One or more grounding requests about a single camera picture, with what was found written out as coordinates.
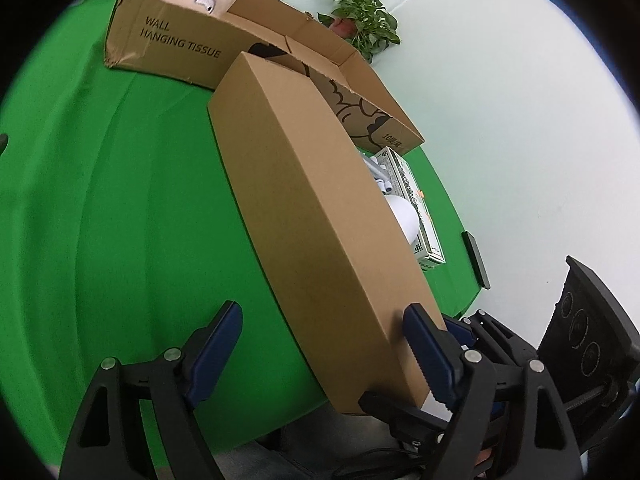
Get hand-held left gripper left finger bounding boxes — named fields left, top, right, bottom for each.
left=59, top=300, right=244, bottom=480

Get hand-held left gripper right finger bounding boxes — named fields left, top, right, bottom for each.
left=401, top=302, right=586, bottom=480

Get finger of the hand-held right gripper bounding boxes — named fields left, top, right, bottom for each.
left=445, top=310, right=538, bottom=366
left=358, top=391, right=453, bottom=448

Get white handheld appliance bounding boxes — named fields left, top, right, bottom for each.
left=385, top=195, right=420, bottom=246

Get long cardboard box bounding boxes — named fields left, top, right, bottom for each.
left=207, top=51, right=447, bottom=416

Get large cardboard box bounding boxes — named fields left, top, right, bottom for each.
left=103, top=0, right=426, bottom=156

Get black phone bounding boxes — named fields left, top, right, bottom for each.
left=461, top=230, right=492, bottom=290

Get person's grey trousers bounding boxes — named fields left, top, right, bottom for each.
left=210, top=402, right=436, bottom=480

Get green and white printed box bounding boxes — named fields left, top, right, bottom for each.
left=377, top=146, right=447, bottom=272

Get green tablecloth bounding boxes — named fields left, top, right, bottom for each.
left=0, top=0, right=493, bottom=461

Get potted plant in red pot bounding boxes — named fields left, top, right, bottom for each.
left=317, top=0, right=402, bottom=63

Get black cable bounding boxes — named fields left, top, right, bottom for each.
left=332, top=447, right=426, bottom=480

